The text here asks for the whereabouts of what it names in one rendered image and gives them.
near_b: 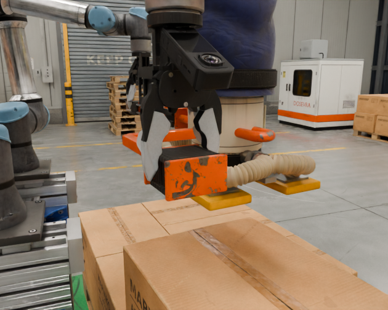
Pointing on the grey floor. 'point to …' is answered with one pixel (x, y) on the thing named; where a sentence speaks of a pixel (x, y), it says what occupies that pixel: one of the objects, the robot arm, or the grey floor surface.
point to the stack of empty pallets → (116, 109)
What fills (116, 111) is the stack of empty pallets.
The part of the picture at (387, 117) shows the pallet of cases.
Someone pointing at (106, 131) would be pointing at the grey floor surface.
